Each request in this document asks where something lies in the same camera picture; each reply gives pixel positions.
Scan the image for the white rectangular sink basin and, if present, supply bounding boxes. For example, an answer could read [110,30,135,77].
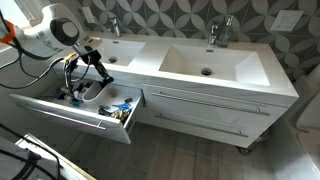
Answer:
[159,44,271,87]
[84,37,147,67]

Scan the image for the orange arm strap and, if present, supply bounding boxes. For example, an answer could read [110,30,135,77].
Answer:
[0,19,17,44]

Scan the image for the chrome sink faucet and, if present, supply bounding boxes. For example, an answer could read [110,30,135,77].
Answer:
[206,21,221,52]
[108,17,123,39]

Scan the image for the blue plastic package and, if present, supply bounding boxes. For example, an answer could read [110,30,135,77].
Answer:
[70,99,83,108]

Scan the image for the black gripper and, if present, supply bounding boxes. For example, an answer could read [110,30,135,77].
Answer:
[80,49,114,85]

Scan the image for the white U-shaped pipe guard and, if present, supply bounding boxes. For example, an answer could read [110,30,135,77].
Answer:
[81,81,109,104]

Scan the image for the long silver drawer handle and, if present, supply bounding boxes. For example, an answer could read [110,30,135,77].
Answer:
[150,91,272,117]

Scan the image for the blue handled scissors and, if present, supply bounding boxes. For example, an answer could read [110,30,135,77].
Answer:
[112,102,133,112]

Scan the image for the wooden robot platform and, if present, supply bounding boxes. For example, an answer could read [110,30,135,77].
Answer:
[14,133,88,180]

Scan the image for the orange wrist cable clip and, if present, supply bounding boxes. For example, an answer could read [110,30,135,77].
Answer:
[64,52,78,62]

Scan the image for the clear glass soap bottle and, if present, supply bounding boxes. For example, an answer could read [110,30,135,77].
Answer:
[218,14,235,49]

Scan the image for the white vanity cabinet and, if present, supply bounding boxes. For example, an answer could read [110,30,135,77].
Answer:
[53,31,299,149]

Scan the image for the white toilet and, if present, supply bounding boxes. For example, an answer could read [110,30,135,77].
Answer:
[266,63,320,180]

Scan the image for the dark clothing pile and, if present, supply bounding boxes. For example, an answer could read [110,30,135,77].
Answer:
[54,84,84,108]

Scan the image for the white crumpled cloth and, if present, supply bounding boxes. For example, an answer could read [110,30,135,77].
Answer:
[74,89,85,101]

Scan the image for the metal caster wheel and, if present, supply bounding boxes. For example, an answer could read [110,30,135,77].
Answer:
[237,145,254,156]

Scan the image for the silver open drawer handle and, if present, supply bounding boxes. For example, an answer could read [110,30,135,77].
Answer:
[24,105,107,132]

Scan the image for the black cable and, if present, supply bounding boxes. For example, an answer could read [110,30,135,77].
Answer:
[0,148,44,180]
[0,122,63,180]
[0,56,66,90]

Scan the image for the white open vanity drawer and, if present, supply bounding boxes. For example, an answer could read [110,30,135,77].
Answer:
[8,78,146,146]

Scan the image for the gold scrunchie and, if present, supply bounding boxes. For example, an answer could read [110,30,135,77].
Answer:
[110,109,131,123]

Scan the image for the white wall outlet plate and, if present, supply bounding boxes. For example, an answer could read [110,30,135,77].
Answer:
[269,9,305,33]

